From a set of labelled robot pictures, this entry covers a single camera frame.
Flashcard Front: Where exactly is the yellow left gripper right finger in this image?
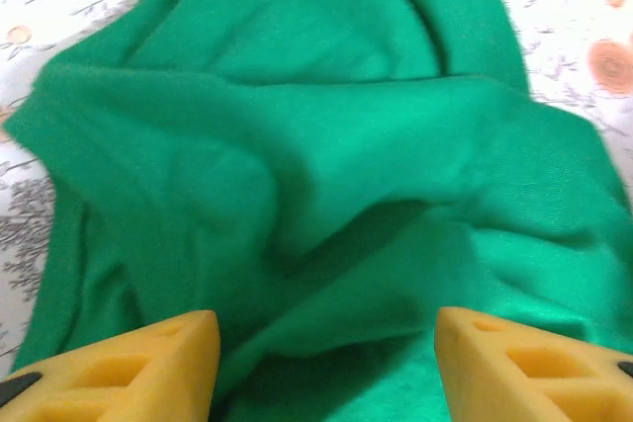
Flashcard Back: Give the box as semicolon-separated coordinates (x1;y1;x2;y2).
434;306;633;422

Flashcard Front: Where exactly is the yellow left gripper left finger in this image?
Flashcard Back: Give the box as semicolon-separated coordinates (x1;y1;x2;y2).
0;309;222;422

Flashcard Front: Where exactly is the green t-shirt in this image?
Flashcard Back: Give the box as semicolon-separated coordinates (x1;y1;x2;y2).
2;0;633;422

